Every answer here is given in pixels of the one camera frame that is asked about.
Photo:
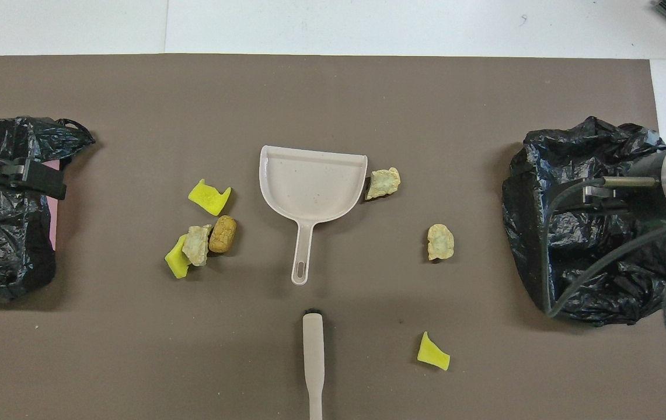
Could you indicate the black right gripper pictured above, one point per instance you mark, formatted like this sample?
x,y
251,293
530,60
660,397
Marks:
x,y
647,201

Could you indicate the pink bin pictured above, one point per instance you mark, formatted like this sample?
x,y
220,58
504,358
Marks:
x,y
54,227

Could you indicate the brown toy bread roll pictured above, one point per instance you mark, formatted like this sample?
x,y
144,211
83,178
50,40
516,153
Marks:
x,y
223,234

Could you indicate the beige plastic dustpan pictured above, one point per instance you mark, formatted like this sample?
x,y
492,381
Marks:
x,y
309,184

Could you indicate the beige hand brush black bristles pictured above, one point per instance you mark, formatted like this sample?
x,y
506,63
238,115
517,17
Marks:
x,y
313,344

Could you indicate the brown table mat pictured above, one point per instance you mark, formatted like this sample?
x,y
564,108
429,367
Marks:
x,y
332,99

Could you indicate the yellow green-backed sponge piece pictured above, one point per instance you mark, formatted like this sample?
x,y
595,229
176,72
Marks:
x,y
177,263
210,199

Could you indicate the jagged pale foam chunk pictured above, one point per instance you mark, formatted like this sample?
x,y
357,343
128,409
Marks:
x,y
383,184

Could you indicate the cream sponge piece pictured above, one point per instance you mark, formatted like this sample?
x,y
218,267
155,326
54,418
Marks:
x,y
197,246

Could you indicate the small yellow sponge wedge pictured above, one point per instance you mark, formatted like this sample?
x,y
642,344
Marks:
x,y
431,353

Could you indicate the oval pale foam chunk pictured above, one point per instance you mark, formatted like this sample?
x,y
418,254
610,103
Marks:
x,y
440,242

